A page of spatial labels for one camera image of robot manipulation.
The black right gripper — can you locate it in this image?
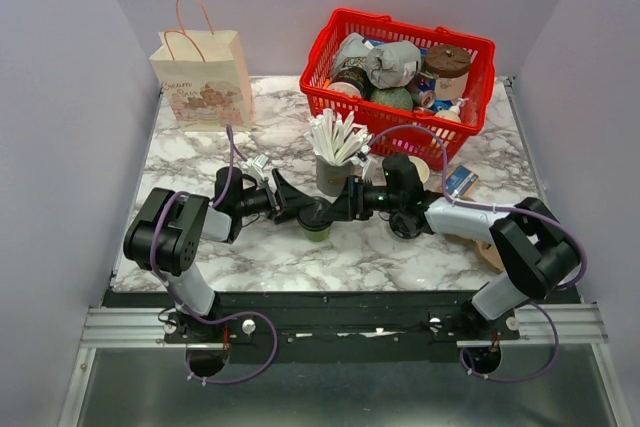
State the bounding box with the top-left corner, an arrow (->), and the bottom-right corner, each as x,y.
321,175 -> 404,222

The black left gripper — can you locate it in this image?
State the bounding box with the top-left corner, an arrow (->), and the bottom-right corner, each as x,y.
235,171 -> 312,227

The black plastic cup lid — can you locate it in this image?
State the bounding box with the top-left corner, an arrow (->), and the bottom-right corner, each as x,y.
296,197 -> 332,232

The green paper coffee cup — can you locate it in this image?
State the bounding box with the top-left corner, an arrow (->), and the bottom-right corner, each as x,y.
303,227 -> 330,242

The brown cardboard cup carrier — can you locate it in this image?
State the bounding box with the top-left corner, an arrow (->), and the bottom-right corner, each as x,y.
439,181 -> 504,273

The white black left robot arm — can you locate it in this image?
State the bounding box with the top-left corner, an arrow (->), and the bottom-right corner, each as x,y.
123,167 -> 329,342

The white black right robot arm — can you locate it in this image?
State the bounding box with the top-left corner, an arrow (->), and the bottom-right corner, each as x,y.
322,154 -> 581,339

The grey straw holder cup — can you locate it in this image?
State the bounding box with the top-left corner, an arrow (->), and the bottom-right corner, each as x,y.
316,156 -> 355,197

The white wrapped straws bundle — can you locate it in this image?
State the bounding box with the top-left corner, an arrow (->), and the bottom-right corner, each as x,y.
304,108 -> 373,166

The blue yellow card packet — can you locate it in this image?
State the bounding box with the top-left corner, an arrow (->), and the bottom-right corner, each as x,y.
445,165 -> 479,197

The green textured ball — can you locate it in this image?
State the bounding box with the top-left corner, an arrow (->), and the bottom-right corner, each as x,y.
370,87 -> 414,112

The dark printed paper cup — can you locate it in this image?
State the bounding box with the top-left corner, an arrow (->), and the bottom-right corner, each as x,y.
327,57 -> 373,99

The red plastic shopping basket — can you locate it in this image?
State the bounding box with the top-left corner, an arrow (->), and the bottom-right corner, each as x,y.
299,8 -> 496,171

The white pump bottle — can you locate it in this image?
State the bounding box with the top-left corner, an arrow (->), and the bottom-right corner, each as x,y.
433,98 -> 468,123

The red blue drink can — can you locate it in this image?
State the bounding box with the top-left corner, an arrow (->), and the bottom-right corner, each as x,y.
407,79 -> 436,109

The grey wrapped bundle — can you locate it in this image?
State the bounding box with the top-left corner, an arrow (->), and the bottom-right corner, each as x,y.
364,40 -> 422,89

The cream printed paper bag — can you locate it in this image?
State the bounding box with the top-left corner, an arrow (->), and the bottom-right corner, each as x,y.
149,0 -> 254,131

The brown lidded white tub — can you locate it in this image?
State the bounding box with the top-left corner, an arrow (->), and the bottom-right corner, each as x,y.
424,44 -> 471,101

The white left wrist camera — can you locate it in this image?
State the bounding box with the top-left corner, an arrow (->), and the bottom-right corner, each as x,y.
243,154 -> 269,185

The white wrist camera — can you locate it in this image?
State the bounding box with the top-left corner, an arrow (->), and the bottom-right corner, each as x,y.
352,145 -> 377,181
243,154 -> 269,185

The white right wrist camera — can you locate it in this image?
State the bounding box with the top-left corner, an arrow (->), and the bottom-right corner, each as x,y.
352,145 -> 377,181

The black mounting base rail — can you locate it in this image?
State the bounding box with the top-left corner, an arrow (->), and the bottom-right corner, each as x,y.
164,291 -> 520,364

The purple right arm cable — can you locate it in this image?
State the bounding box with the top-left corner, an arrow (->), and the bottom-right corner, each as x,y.
367,124 -> 587,383

